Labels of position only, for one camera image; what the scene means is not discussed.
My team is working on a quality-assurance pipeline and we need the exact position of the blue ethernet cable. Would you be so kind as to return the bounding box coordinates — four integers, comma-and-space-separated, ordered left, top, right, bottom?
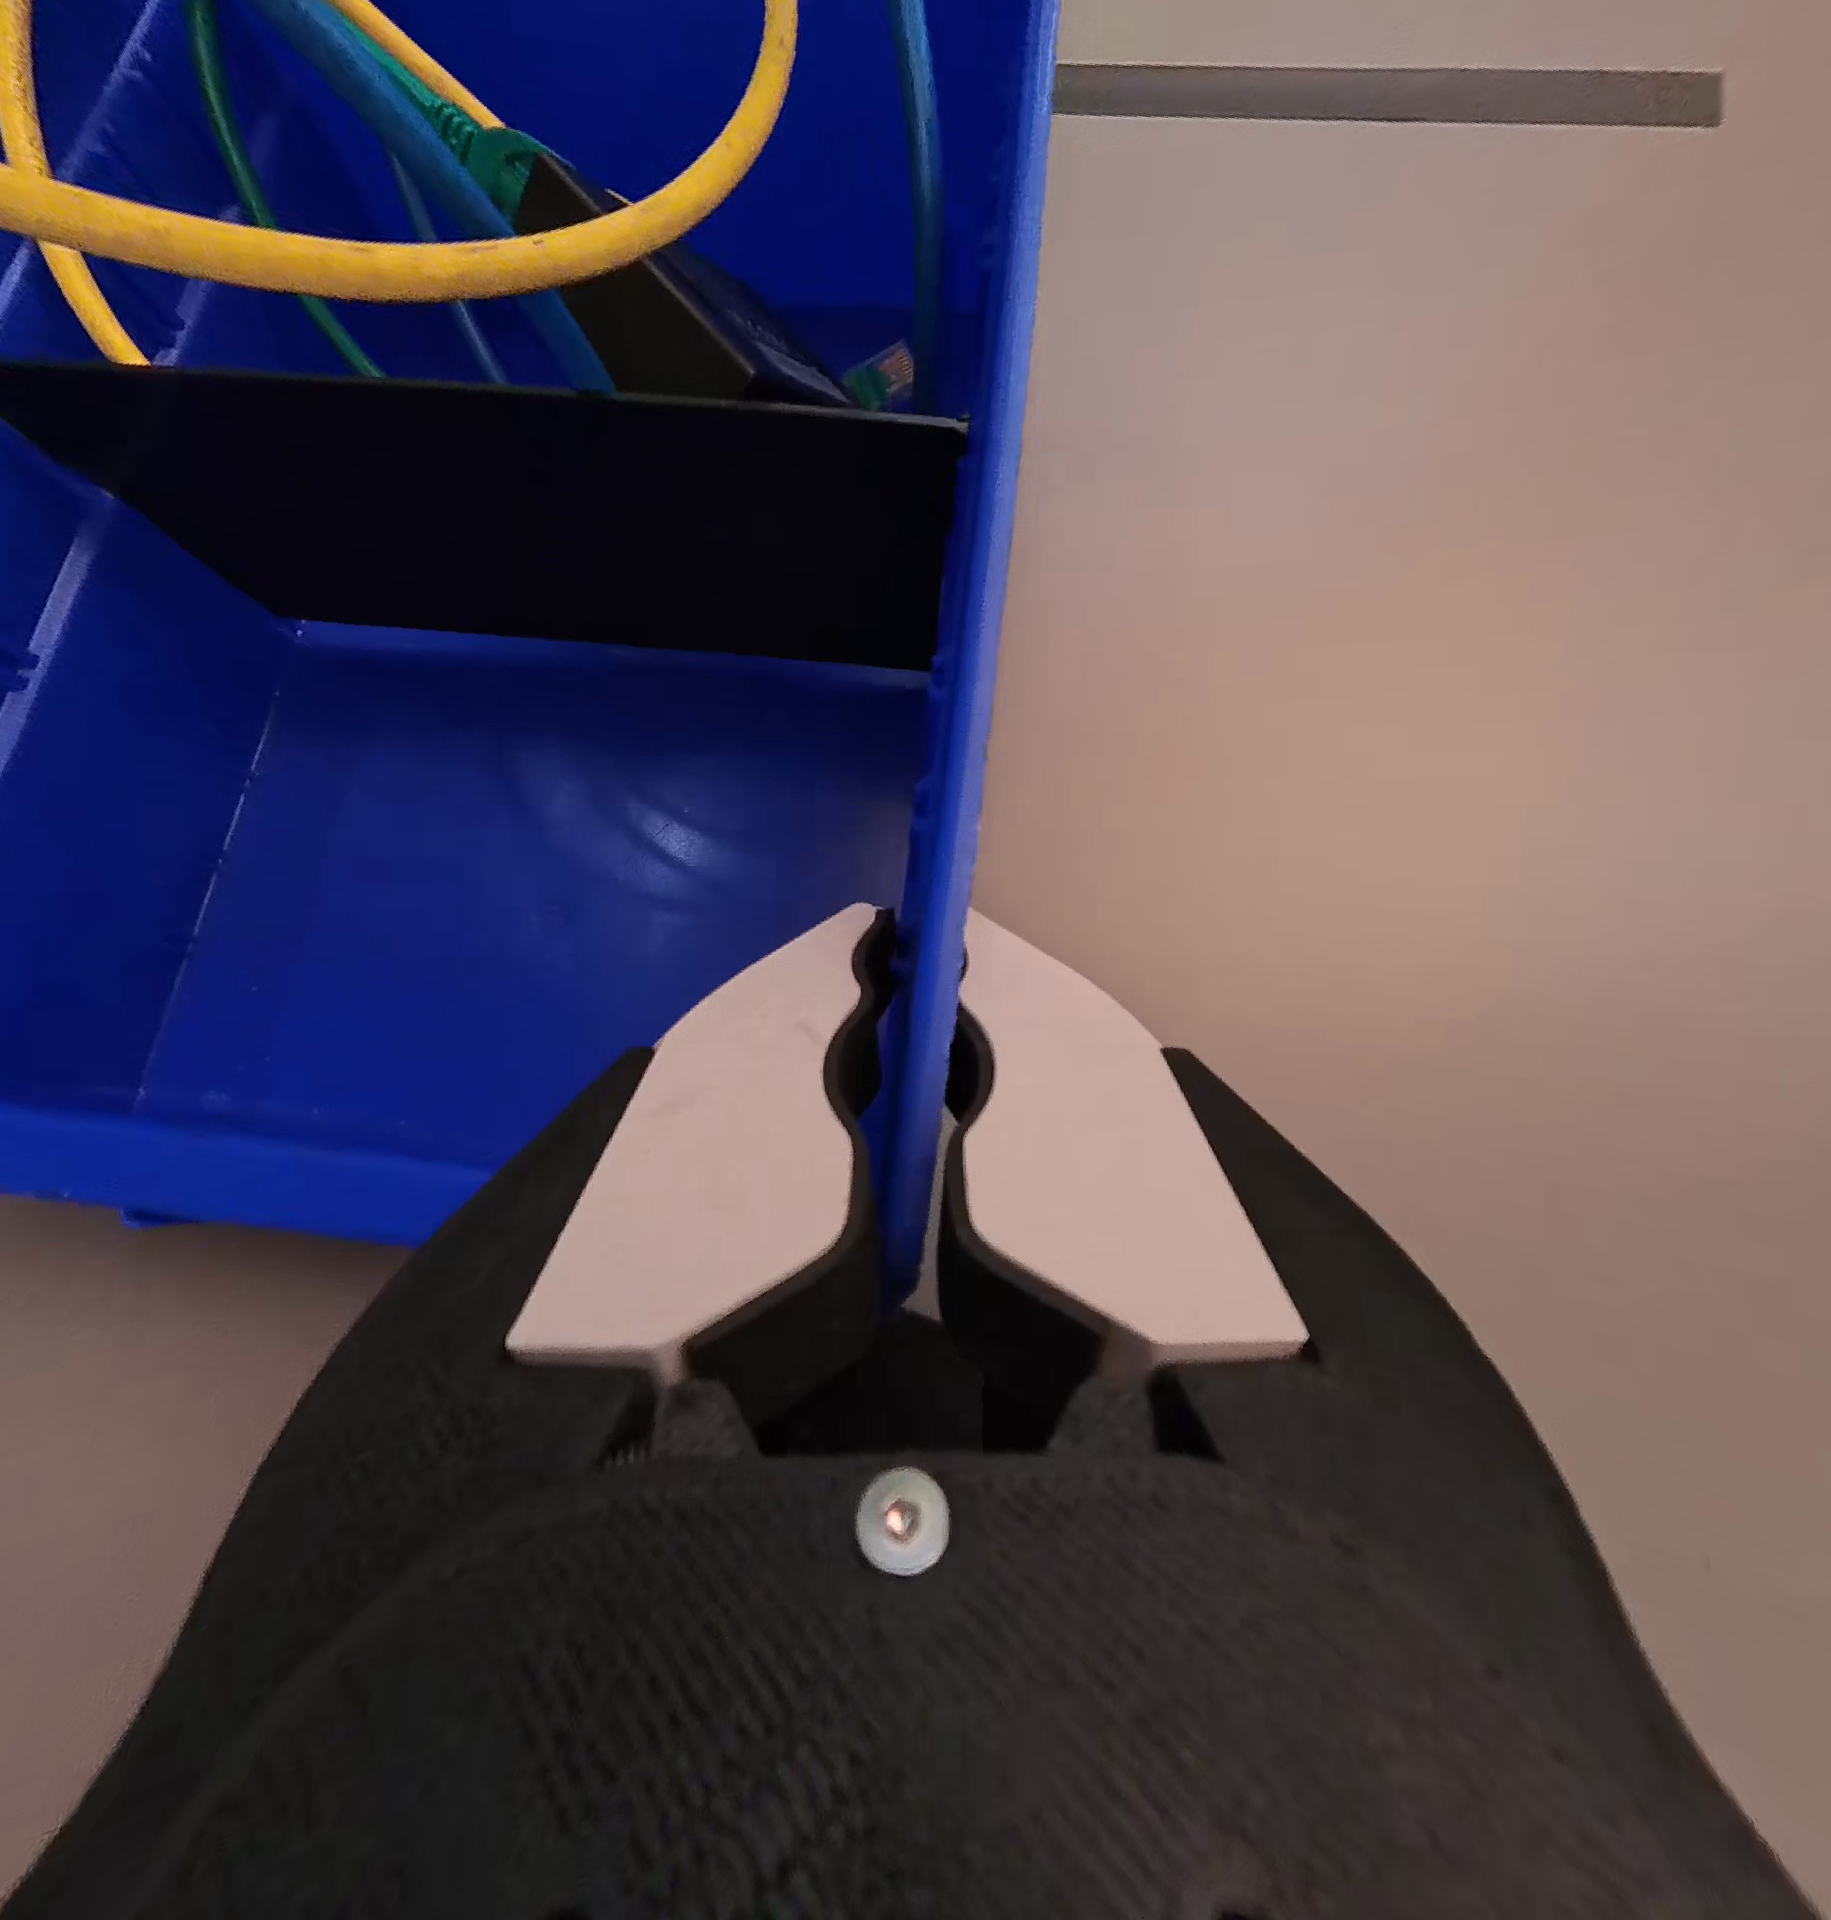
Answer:
245, 0, 950, 413

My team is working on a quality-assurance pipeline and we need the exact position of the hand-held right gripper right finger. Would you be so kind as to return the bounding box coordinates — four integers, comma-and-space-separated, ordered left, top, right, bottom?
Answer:
945, 915, 1315, 1367

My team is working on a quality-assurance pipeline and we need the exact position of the green ethernet cable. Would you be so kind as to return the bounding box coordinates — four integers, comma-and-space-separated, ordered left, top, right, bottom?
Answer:
185, 0, 922, 413

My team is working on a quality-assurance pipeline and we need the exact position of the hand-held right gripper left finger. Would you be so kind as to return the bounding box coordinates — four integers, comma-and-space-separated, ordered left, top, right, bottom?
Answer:
503, 900, 901, 1378

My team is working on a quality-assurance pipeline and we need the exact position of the yellow ethernet cable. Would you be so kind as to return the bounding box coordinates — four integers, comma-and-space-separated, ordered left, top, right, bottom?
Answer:
0, 0, 803, 372

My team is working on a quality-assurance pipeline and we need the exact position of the black ethernet switch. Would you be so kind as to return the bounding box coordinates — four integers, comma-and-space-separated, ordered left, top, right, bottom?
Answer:
519, 151, 857, 413

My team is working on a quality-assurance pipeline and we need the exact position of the blue plastic bin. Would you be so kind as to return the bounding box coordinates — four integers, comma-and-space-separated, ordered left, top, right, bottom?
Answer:
0, 0, 1062, 1307

